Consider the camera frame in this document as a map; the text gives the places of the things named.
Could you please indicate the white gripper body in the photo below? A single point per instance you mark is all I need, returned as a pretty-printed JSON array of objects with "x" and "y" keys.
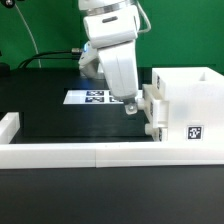
[{"x": 112, "y": 29}]

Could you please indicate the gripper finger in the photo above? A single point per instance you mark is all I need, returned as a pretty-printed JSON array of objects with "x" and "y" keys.
[{"x": 130, "y": 106}]

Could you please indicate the white drawer box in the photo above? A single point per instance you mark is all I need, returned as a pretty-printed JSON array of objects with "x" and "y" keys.
[
  {"x": 158, "y": 134},
  {"x": 154, "y": 106}
]

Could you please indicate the white front drawer box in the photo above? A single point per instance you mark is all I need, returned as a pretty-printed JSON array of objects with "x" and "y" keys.
[{"x": 158, "y": 134}]

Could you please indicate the white drawer cabinet frame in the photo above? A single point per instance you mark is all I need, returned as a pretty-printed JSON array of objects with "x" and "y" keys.
[{"x": 196, "y": 103}]

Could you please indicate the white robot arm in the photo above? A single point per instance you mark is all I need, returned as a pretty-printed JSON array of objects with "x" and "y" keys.
[{"x": 89, "y": 63}]

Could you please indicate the fiducial marker sheet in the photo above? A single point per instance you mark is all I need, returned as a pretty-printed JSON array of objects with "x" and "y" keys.
[{"x": 89, "y": 97}]

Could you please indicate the white U-shaped boundary fence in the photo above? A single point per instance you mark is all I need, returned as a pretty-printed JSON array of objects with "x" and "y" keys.
[{"x": 97, "y": 155}]

